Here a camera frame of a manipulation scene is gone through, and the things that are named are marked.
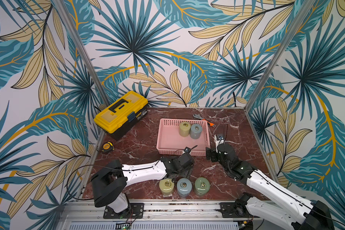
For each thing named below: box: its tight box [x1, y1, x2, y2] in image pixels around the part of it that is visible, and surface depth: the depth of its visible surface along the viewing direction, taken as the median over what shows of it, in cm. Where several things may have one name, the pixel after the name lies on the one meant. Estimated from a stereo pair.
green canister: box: [194, 176, 211, 196], surface depth 76 cm
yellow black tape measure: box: [101, 141, 115, 153], surface depth 95 cm
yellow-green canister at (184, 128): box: [179, 121, 192, 138], surface depth 100 cm
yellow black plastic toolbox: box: [93, 91, 149, 141], surface depth 96 cm
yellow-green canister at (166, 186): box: [159, 178, 175, 196], surface depth 75 cm
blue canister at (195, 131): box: [189, 123, 203, 140], surface depth 100 cm
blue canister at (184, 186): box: [176, 177, 193, 198], surface depth 75 cm
